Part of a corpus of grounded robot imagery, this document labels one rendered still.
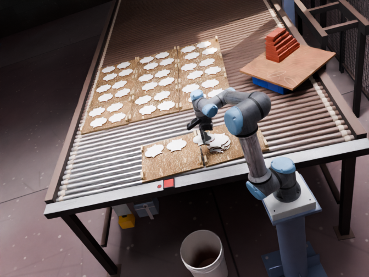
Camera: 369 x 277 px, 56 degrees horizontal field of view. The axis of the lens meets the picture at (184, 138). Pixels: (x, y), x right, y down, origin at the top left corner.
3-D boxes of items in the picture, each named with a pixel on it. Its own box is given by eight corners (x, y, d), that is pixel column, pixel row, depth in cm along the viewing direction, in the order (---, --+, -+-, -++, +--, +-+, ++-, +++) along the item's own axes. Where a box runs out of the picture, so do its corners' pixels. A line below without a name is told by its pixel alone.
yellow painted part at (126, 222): (134, 227, 236) (122, 206, 221) (122, 229, 238) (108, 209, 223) (135, 217, 242) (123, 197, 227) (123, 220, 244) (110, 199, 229)
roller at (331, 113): (339, 118, 226) (339, 112, 223) (66, 178, 254) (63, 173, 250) (336, 114, 229) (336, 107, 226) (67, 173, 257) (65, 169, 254)
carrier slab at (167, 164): (203, 167, 219) (203, 166, 218) (142, 183, 222) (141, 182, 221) (196, 133, 245) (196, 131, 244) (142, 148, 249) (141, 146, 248)
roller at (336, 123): (345, 128, 218) (345, 122, 215) (63, 188, 246) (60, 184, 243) (342, 123, 222) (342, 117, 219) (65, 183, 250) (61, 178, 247)
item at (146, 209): (160, 218, 229) (152, 201, 217) (140, 222, 231) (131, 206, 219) (161, 205, 237) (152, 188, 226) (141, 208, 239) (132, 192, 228)
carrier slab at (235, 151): (269, 150, 215) (269, 148, 214) (206, 167, 218) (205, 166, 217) (253, 117, 242) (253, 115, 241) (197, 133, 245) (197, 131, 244)
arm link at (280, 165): (301, 179, 179) (300, 161, 171) (281, 193, 177) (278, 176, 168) (285, 167, 189) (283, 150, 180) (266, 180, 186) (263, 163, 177)
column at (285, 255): (334, 289, 233) (337, 214, 177) (279, 305, 234) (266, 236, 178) (308, 241, 262) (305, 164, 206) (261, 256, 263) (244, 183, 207)
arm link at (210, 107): (222, 100, 185) (211, 92, 193) (205, 110, 183) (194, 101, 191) (224, 111, 191) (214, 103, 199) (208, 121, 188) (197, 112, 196)
